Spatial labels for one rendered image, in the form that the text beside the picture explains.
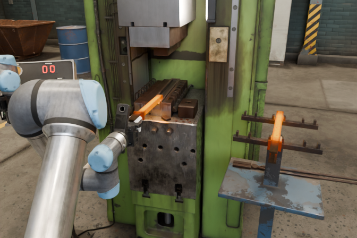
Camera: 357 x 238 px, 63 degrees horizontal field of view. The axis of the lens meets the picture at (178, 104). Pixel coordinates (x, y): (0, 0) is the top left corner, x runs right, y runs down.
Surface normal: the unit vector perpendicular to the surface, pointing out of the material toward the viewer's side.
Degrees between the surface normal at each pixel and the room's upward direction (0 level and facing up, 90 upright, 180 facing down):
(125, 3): 90
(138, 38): 90
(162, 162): 90
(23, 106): 76
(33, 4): 90
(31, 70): 60
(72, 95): 46
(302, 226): 0
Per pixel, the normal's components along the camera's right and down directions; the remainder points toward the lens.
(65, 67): 0.18, -0.16
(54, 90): -0.04, -0.52
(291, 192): -0.01, -0.93
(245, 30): -0.22, 0.35
